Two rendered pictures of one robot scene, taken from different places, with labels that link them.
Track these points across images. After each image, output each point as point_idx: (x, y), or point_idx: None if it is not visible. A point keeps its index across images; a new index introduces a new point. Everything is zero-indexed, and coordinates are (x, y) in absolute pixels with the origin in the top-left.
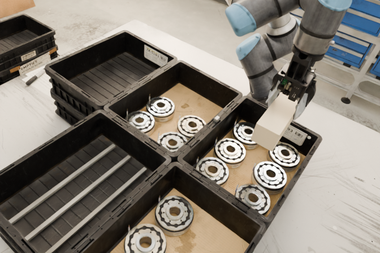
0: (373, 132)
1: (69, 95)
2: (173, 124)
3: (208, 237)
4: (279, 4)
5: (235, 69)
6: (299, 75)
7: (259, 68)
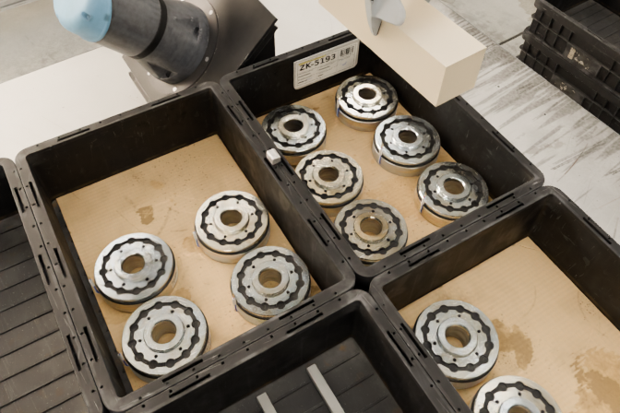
0: None
1: None
2: (195, 260)
3: (505, 298)
4: None
5: (36, 79)
6: None
7: (151, 17)
